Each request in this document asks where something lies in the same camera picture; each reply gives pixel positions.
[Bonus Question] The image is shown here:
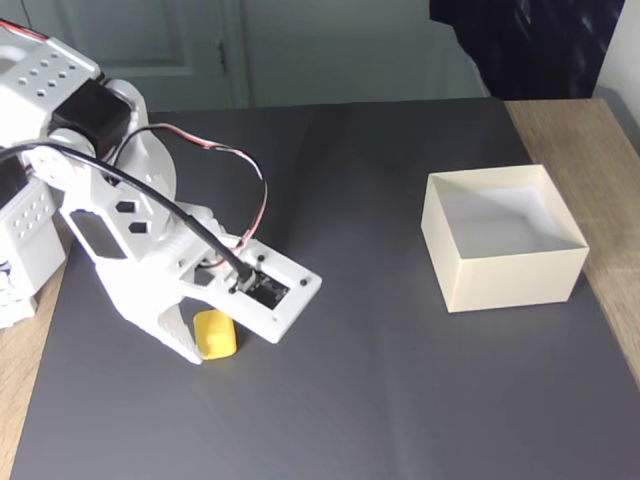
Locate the red white black servo cable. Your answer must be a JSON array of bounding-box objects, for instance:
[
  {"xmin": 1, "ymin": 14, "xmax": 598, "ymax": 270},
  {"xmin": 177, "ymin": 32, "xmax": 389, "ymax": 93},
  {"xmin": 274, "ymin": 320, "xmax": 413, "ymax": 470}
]
[
  {"xmin": 114, "ymin": 124, "xmax": 269, "ymax": 261},
  {"xmin": 0, "ymin": 18, "xmax": 52, "ymax": 43}
]

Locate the white gripper camera mount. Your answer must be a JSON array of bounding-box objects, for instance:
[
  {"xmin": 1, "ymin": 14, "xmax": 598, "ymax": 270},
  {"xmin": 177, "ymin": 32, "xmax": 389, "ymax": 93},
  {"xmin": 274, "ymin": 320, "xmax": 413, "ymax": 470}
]
[{"xmin": 182, "ymin": 234, "xmax": 323, "ymax": 346}]

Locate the black cloth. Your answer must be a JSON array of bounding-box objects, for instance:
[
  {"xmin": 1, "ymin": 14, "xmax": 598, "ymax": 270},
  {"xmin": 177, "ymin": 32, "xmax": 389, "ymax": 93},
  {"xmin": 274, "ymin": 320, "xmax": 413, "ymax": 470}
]
[{"xmin": 429, "ymin": 0, "xmax": 626, "ymax": 101}]

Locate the yellow cube block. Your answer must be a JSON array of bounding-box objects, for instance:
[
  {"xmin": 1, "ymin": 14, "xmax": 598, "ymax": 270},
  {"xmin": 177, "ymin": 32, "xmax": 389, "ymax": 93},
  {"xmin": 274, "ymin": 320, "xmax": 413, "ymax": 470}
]
[{"xmin": 193, "ymin": 309, "xmax": 239, "ymax": 362}]

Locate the grey-green panelled door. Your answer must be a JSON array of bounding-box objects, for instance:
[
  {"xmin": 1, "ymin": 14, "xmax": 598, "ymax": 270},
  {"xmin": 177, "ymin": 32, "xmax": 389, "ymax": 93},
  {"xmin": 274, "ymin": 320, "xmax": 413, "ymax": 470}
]
[{"xmin": 94, "ymin": 0, "xmax": 251, "ymax": 110}]

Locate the white open cardboard box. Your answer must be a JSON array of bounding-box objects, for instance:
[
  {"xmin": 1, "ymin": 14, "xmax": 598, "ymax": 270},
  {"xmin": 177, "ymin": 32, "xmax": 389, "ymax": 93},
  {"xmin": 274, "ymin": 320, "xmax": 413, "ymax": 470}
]
[{"xmin": 419, "ymin": 163, "xmax": 590, "ymax": 315}]

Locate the dark grey table mat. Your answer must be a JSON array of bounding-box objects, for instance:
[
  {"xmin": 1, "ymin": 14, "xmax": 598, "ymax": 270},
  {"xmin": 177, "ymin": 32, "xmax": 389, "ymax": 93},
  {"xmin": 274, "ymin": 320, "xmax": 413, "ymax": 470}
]
[{"xmin": 9, "ymin": 97, "xmax": 640, "ymax": 480}]

